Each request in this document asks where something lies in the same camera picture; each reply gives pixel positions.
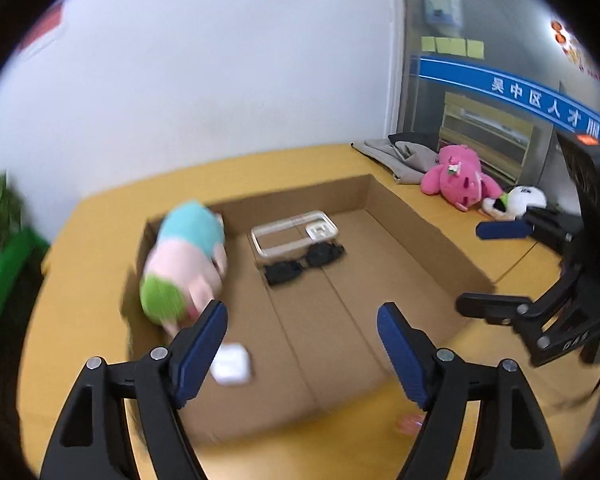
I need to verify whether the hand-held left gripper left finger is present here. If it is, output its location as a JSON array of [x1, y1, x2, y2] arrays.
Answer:
[[42, 300, 229, 480]]

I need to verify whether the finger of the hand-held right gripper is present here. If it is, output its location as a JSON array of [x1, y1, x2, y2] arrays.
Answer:
[[455, 292, 544, 330], [476, 207, 581, 257]]

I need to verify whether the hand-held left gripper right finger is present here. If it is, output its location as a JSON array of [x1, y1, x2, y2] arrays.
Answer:
[[376, 302, 563, 480]]

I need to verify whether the small white case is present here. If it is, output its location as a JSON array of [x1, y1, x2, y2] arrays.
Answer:
[[211, 342, 253, 387]]

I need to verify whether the brown cardboard box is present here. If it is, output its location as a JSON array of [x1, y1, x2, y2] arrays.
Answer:
[[120, 174, 496, 443]]

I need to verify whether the black suction phone holder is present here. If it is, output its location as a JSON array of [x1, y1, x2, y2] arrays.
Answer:
[[262, 241, 345, 288]]

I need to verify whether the white phone case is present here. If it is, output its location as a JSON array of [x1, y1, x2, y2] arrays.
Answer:
[[251, 210, 340, 258]]

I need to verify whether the white plush toy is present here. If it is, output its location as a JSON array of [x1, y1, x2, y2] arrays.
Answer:
[[481, 186, 548, 221]]

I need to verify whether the pink bear plush toy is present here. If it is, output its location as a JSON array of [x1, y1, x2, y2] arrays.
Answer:
[[420, 144, 504, 212]]

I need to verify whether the pink pig plush toy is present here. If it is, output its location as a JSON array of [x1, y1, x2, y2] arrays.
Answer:
[[139, 200, 229, 336]]

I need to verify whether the black cloth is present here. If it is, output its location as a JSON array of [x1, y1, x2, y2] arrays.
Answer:
[[388, 131, 441, 171]]

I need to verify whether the grey cloth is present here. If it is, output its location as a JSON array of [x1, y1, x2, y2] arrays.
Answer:
[[351, 139, 438, 186]]

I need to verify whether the blue glass banner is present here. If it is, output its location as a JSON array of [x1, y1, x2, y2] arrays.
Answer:
[[417, 55, 600, 148]]

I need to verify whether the red glass decoration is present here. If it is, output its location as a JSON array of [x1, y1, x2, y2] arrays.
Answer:
[[550, 17, 600, 81]]

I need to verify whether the red wall notice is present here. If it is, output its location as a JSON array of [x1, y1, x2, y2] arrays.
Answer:
[[17, 2, 66, 56]]

